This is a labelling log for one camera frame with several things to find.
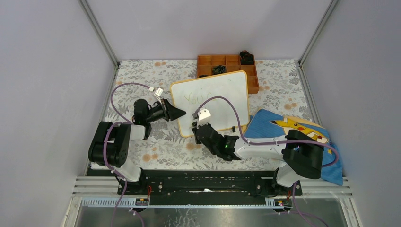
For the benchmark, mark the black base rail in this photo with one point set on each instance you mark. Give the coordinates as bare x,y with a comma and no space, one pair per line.
209,188

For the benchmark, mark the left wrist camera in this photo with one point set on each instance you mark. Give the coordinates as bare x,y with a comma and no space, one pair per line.
157,92

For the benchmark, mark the dark rolled sock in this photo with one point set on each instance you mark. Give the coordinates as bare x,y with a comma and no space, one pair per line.
246,58
220,69

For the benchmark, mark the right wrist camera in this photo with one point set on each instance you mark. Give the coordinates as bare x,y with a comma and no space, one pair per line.
202,116

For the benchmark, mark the orange wooden compartment tray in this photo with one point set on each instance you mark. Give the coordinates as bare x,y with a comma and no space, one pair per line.
232,62

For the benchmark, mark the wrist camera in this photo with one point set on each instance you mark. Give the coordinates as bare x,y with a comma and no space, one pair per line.
157,92
202,116

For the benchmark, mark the dark rolled sock middle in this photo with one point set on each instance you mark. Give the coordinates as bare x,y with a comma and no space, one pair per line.
220,69

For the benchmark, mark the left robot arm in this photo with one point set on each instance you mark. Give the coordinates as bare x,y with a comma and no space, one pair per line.
110,144

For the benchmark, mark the yellow framed whiteboard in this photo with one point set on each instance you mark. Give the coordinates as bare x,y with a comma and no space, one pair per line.
224,95

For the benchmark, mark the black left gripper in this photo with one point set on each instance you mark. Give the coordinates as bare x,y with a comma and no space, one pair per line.
169,111

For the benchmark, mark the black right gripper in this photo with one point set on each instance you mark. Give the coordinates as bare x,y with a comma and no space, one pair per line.
194,129

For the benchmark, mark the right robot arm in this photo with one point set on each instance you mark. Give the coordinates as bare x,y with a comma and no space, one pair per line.
302,156

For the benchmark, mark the dark rolled sock upper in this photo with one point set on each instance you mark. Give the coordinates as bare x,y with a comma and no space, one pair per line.
246,58

